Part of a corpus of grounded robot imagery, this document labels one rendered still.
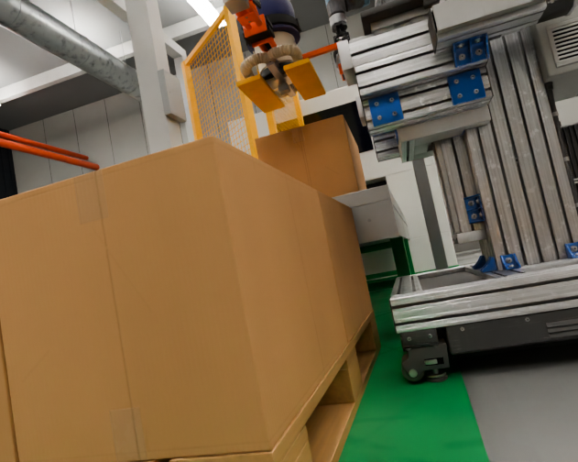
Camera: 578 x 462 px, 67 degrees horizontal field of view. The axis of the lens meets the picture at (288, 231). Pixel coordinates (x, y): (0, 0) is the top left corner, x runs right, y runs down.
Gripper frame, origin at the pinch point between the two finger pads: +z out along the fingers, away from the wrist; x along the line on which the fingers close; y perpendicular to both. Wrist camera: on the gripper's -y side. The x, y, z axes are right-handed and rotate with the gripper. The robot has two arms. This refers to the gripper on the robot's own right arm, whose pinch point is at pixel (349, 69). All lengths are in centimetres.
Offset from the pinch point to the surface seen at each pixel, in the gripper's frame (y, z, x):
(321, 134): 17.9, 30.7, -16.9
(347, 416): 105, 116, -14
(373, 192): 23, 61, -1
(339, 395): 96, 114, -16
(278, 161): 18, 37, -38
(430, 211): -32, 70, 23
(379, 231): 23, 76, -2
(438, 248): -32, 90, 22
